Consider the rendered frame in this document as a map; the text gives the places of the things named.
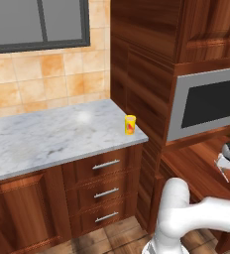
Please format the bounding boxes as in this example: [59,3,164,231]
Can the grey framed window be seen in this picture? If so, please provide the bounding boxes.
[0,0,91,56]

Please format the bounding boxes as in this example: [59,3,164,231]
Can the tall wooden cupboard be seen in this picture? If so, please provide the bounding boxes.
[109,0,230,254]

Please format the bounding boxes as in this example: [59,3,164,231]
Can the silver microwave oven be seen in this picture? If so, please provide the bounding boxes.
[166,66,230,143]

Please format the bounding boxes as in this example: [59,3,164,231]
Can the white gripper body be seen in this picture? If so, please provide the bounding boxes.
[213,152,230,184]

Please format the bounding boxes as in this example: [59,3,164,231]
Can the yellow smoothie cup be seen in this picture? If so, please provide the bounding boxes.
[124,114,137,136]

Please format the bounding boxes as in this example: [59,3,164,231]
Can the wooden drawer front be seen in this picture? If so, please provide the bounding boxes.
[60,144,144,191]
[64,171,142,217]
[68,198,139,239]

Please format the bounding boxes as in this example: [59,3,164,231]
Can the silver drawer handle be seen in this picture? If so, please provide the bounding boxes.
[91,159,121,171]
[94,211,120,223]
[93,187,120,199]

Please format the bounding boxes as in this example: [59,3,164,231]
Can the wooden cupboard door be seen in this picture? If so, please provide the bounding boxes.
[175,0,230,64]
[0,166,73,254]

